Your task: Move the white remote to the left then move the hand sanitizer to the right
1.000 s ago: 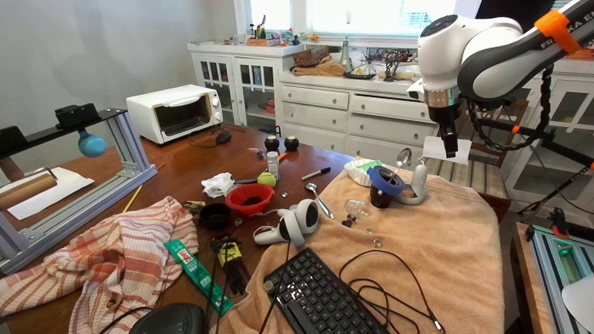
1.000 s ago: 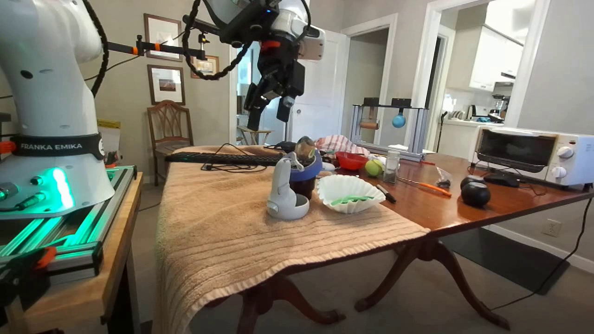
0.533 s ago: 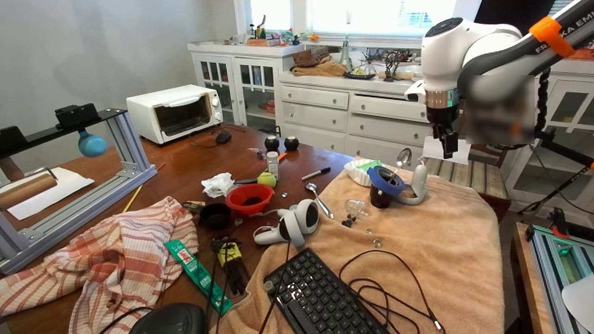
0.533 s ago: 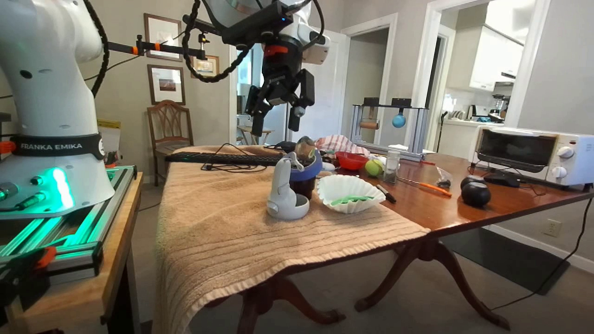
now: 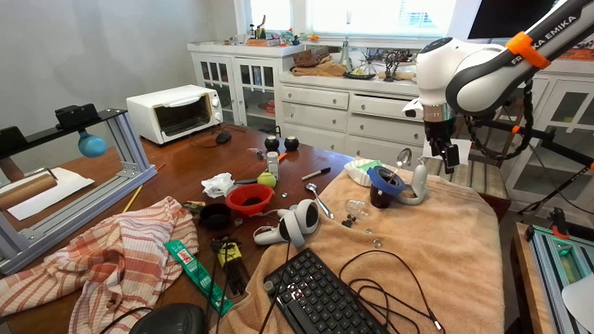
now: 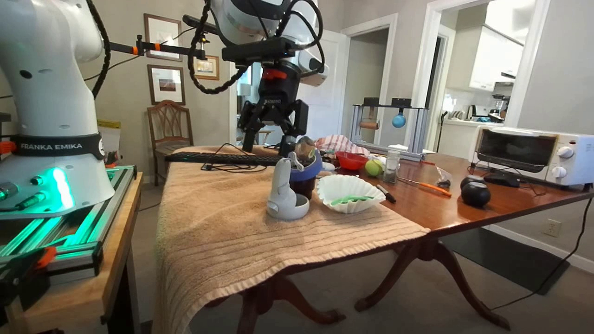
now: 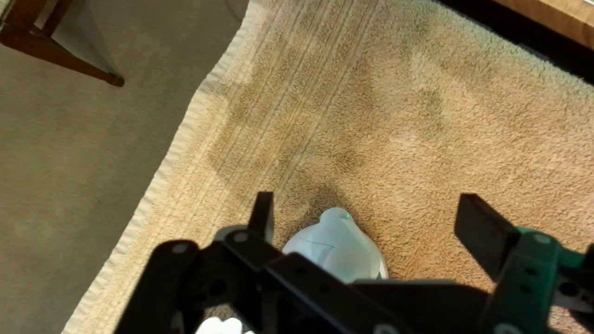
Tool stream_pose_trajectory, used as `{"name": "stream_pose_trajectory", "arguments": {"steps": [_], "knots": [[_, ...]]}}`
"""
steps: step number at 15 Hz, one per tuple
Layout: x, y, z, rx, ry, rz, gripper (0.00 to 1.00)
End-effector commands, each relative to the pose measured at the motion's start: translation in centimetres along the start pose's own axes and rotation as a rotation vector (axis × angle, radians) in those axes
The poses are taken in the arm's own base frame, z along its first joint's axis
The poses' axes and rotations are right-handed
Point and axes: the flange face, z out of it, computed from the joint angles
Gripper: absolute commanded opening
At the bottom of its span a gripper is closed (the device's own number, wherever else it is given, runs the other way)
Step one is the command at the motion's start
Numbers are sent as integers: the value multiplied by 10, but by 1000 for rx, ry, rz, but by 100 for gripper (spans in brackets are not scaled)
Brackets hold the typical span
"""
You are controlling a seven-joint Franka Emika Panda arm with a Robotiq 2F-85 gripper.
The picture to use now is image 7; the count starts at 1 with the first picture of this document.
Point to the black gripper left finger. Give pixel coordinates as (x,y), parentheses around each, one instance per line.
(260,216)

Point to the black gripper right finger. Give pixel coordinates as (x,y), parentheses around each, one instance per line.
(488,242)

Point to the white remote controller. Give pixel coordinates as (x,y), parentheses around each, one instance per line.
(336,244)

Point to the beige ribbed towel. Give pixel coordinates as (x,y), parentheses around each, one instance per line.
(401,137)

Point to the wooden cart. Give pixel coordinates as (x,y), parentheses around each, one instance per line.
(557,20)

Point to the brown wooden chair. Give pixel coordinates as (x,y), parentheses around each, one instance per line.
(74,66)

